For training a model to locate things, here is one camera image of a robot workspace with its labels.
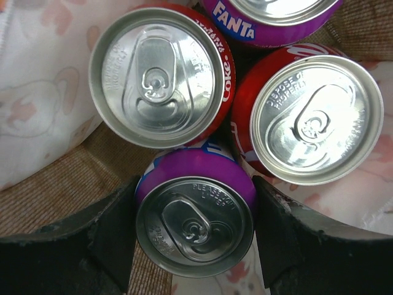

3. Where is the red soda can back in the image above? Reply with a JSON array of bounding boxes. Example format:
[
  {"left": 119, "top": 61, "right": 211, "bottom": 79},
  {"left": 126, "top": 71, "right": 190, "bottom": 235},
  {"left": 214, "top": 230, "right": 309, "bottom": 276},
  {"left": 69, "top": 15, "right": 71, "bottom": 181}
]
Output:
[{"left": 89, "top": 2, "right": 236, "bottom": 149}]

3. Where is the purple fanta can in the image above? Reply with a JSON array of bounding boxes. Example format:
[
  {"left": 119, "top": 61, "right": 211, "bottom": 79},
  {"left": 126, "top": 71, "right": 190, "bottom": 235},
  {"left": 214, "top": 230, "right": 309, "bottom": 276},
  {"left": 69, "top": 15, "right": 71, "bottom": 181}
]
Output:
[
  {"left": 200, "top": 0, "right": 343, "bottom": 48},
  {"left": 135, "top": 138, "right": 258, "bottom": 278}
]

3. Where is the canvas tote bag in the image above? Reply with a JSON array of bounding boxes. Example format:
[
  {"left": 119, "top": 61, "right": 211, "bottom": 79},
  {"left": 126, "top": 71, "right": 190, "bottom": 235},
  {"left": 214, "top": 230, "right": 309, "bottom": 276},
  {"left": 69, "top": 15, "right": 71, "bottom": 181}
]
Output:
[{"left": 0, "top": 0, "right": 393, "bottom": 295}]

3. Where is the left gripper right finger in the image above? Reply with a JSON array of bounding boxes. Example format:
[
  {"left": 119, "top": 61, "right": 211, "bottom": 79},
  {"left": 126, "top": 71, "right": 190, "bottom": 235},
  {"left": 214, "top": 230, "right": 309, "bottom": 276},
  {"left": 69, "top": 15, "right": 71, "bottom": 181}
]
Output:
[{"left": 252, "top": 176, "right": 392, "bottom": 294}]

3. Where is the red soda can front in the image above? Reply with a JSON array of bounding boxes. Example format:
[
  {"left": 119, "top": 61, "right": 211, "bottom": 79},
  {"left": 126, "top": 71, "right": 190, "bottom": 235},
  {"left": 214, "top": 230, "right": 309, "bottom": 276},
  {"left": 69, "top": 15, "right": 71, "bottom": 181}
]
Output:
[{"left": 230, "top": 43, "right": 384, "bottom": 186}]

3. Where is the red soda can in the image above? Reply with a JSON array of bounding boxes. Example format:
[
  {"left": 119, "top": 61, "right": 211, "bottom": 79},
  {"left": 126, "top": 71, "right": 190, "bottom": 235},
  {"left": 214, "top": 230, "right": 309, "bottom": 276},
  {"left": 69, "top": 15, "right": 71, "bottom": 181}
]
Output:
[
  {"left": 230, "top": 43, "right": 384, "bottom": 186},
  {"left": 89, "top": 2, "right": 236, "bottom": 149}
]

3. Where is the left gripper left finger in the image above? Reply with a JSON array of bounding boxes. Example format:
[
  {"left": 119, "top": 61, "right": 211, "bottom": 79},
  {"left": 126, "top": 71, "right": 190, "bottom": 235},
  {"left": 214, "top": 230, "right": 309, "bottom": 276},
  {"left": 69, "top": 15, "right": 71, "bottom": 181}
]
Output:
[{"left": 1, "top": 176, "right": 139, "bottom": 294}]

